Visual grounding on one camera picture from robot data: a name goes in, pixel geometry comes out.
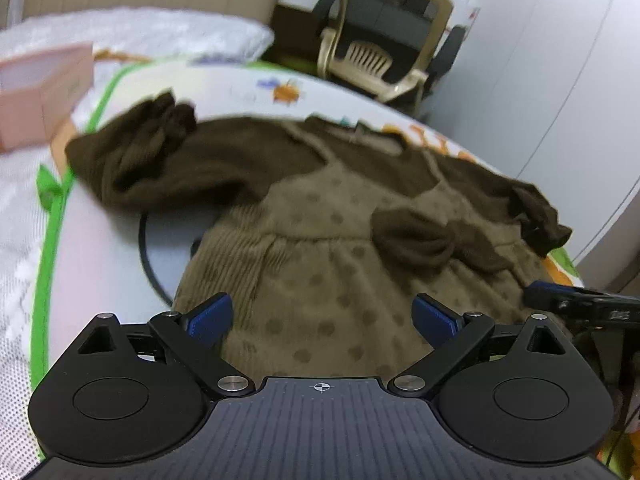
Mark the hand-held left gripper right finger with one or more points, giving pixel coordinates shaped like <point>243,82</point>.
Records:
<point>432,316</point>

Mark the pink cardboard box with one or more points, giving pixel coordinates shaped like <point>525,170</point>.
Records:
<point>35,95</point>

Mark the white quilted mattress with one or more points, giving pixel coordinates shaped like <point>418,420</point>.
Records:
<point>17,240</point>

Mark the printed play mat green border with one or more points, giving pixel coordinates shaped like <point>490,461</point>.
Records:
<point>100,260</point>

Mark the white wardrobe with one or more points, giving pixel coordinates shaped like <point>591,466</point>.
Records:
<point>550,85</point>

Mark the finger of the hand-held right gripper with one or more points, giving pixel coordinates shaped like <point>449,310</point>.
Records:
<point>550,294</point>

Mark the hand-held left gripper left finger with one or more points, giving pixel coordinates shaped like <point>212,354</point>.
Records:
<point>212,315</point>

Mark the brown polka dot dress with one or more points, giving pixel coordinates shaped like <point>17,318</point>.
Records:
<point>310,240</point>

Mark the beige and black office chair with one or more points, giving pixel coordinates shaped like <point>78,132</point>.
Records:
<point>395,25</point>

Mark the tan sheet under mat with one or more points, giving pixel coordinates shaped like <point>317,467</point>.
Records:
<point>61,147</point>

